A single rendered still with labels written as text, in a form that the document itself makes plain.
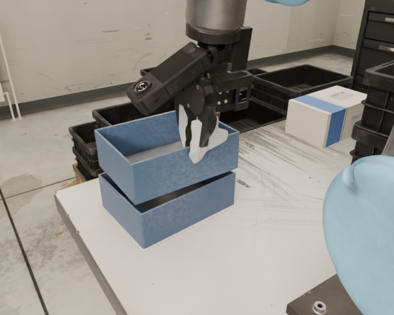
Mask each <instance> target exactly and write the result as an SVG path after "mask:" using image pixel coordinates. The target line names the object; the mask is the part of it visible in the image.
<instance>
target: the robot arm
mask: <svg viewBox="0 0 394 315"><path fill-rule="evenodd" d="M246 4H247V0H186V10H185V19H186V32H185V34H186V35H187V36H188V37H189V38H190V39H192V40H195V41H197V44H195V43H193V42H189V43H188V44H187V45H185V46H184V47H182V48H181V49H180V50H178V51H177V52H175V53H174V54H173V55H172V56H170V57H169V58H168V59H166V60H165V61H163V62H162V63H161V64H159V65H158V66H156V67H155V68H154V69H153V70H151V71H150V72H149V73H147V74H146V75H145V76H143V77H142V78H141V79H139V80H138V81H136V82H135V83H134V84H132V85H131V86H130V87H129V88H127V89H126V94H127V96H128V97H129V99H130V100H131V102H132V103H133V104H134V105H135V107H136V108H137V109H138V110H139V111H140V112H141V113H142V114H144V115H146V116H148V115H150V114H151V113H152V112H154V111H155V110H156V109H158V108H159V107H160V106H162V105H163V104H164V103H165V102H167V101H168V100H170V99H171V98H172V97H173V96H175V99H174V103H175V110H176V118H177V124H178V126H179V134H180V137H181V142H182V144H183V148H185V147H188V146H190V151H189V154H188V155H189V157H190V159H191V160H192V162H193V164H196V163H198V162H200V161H201V160H202V158H203V156H204V155H205V153H206V151H209V150H210V149H212V148H214V147H216V146H218V145H219V144H221V143H223V142H225V141H226V139H227V138H228V131H227V130H225V129H221V128H219V127H218V121H219V119H218V116H217V115H216V112H218V111H221V112H225V111H230V110H233V108H234V111H239V110H242V109H246V108H248V103H249V99H250V92H251V85H252V82H253V75H252V74H251V73H250V72H248V71H247V70H246V66H247V62H248V55H249V50H250V42H251V35H252V30H253V28H252V27H249V26H243V24H244V20H245V12H246ZM240 75H241V76H240ZM243 75H244V76H243ZM242 86H248V91H247V95H246V101H243V102H238V101H241V100H242V94H241V93H240V89H241V87H242ZM322 218H323V232H324V236H325V242H326V246H327V249H328V253H329V255H330V257H331V260H332V261H333V264H334V266H335V269H336V273H337V275H338V277H339V278H340V281H341V283H342V285H343V286H344V288H345V289H346V291H347V293H348V294H349V296H350V297H351V299H352V300H353V302H354V303H355V304H356V306H357V307H358V309H359V310H360V311H361V312H362V314H363V315H394V125H393V128H392V130H391V133H390V135H389V137H388V141H387V142H386V145H385V148H384V150H383V152H382V153H381V154H380V155H376V156H367V157H363V158H360V159H358V160H357V161H355V162H354V163H353V164H352V165H351V166H348V167H346V168H344V169H343V170H342V171H340V172H339V173H338V174H337V175H336V176H335V177H334V179H333V180H332V182H331V183H330V185H329V187H328V189H327V191H326V194H325V199H324V202H323V215H322Z"/></svg>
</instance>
